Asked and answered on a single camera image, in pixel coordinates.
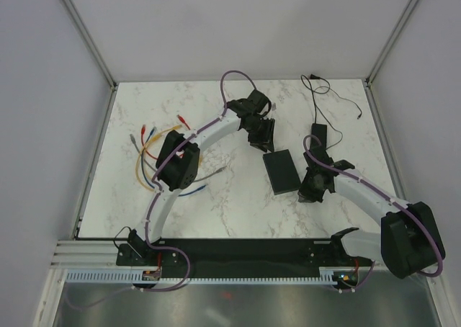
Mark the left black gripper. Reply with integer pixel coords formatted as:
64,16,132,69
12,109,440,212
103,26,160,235
243,117,274,153

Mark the black network switch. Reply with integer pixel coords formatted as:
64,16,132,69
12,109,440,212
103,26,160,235
263,149,301,195

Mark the black power adapter brick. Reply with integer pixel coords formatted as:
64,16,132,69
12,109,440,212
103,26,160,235
310,122,328,149

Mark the long yellow ethernet cable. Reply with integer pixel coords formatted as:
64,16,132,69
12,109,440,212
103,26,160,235
135,123,203,191

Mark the short yellow ethernet cable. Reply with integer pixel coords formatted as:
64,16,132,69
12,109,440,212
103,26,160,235
142,133,163,155

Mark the blue ethernet cable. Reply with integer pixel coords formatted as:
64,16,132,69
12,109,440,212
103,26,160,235
142,127,209,197

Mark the red ethernet cable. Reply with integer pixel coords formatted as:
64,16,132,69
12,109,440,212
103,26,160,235
139,113,192,161

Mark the grey ethernet cable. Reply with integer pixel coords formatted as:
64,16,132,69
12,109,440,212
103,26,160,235
129,134,228,181

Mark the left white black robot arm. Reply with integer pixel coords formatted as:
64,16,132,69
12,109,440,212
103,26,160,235
116,89,275,266

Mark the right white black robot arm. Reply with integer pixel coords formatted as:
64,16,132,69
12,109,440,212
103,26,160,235
298,151,446,279

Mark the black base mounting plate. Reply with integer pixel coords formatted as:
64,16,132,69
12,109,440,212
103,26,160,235
115,237,372,279

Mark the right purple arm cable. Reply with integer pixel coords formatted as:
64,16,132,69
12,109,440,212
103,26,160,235
303,135,445,295

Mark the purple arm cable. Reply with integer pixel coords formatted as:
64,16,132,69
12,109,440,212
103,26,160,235
63,69,260,310
303,135,445,295

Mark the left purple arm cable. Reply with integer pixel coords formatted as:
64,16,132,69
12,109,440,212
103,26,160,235
63,69,260,310

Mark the white slotted cable duct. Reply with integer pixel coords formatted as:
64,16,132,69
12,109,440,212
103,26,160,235
65,269,337,285

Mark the aluminium frame rail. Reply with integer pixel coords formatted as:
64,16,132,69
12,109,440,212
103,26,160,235
50,238,444,271

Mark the right aluminium corner post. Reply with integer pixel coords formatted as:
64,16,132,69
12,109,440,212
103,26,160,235
364,0,421,87

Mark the aluminium corner post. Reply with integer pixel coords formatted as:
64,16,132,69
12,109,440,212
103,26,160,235
60,0,117,90
364,0,421,87

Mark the left aluminium corner post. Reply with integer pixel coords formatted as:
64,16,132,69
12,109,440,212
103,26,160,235
60,0,117,90

